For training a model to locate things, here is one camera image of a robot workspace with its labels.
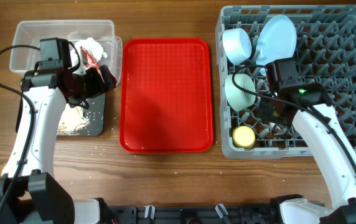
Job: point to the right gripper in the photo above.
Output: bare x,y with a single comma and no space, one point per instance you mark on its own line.
263,112

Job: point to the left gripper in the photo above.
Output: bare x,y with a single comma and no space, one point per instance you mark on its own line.
98,86

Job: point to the mint green bowl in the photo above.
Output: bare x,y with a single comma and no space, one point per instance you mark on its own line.
238,99

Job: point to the yellow plastic cup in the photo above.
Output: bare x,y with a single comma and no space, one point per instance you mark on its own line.
244,137

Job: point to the rice and peanut scraps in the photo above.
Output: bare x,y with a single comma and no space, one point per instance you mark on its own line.
72,121

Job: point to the light blue plate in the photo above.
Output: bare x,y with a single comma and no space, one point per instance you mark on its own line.
277,40

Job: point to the blue bowl with food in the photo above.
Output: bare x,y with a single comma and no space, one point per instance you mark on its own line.
236,45

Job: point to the red ketchup packet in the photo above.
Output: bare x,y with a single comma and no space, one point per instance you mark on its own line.
88,60

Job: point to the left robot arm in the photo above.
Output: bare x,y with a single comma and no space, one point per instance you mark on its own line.
29,192

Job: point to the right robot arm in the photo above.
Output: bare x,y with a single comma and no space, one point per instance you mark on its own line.
309,110

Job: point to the black waste tray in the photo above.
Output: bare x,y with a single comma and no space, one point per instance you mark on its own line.
95,116

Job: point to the grey dishwasher rack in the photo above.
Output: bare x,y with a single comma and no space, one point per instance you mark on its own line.
325,53

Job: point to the red serving tray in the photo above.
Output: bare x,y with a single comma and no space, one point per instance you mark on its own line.
166,96

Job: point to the clear plastic bin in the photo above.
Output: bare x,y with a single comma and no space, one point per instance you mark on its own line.
31,32

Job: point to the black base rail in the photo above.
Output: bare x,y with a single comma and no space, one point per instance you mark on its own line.
246,214

